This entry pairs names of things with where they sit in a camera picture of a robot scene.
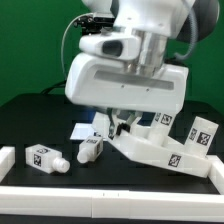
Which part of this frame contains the white right fence bar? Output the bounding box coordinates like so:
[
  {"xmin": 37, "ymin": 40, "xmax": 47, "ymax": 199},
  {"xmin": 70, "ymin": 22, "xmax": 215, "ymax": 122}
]
[{"xmin": 207, "ymin": 155, "xmax": 224, "ymax": 195}]

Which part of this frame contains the white fence bar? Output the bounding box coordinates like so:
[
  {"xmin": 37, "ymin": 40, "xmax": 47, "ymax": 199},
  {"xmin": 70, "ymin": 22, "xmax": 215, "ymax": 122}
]
[
  {"xmin": 0, "ymin": 186, "xmax": 224, "ymax": 222},
  {"xmin": 0, "ymin": 146, "xmax": 15, "ymax": 183},
  {"xmin": 207, "ymin": 155, "xmax": 224, "ymax": 195}
]

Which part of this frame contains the black cable on table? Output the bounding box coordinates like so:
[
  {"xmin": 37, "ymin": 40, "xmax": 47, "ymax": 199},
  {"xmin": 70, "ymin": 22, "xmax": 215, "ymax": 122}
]
[{"xmin": 40, "ymin": 79, "xmax": 69, "ymax": 96}]

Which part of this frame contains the grey camera cable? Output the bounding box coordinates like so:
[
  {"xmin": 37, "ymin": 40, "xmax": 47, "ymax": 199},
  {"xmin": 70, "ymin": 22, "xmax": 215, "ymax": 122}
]
[{"xmin": 60, "ymin": 12, "xmax": 94, "ymax": 84}]

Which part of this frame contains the white front fence bar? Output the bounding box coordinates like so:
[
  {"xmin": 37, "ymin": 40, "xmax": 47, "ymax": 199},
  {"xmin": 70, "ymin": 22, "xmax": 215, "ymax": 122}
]
[{"xmin": 0, "ymin": 186, "xmax": 224, "ymax": 222}]

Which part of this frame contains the white marker sheet with tags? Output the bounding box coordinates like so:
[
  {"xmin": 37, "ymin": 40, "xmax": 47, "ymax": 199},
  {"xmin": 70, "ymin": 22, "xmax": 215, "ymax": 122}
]
[{"xmin": 70, "ymin": 123, "xmax": 99, "ymax": 140}]

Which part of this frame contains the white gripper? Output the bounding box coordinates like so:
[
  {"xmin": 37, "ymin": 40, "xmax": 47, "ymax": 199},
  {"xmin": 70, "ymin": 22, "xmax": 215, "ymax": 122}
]
[{"xmin": 65, "ymin": 32, "xmax": 188, "ymax": 139}]

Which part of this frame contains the grey camera on black stand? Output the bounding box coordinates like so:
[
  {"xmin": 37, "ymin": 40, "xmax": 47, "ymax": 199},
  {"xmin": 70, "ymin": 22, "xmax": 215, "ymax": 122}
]
[{"xmin": 73, "ymin": 13, "xmax": 115, "ymax": 35}]

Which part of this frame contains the white left fence bar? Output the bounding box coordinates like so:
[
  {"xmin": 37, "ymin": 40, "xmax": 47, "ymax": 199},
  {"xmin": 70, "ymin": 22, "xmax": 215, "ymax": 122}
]
[{"xmin": 0, "ymin": 146, "xmax": 15, "ymax": 183}]

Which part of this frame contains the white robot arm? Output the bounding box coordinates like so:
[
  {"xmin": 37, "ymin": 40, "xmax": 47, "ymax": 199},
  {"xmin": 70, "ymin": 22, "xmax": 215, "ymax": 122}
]
[{"xmin": 65, "ymin": 0, "xmax": 220, "ymax": 138}]

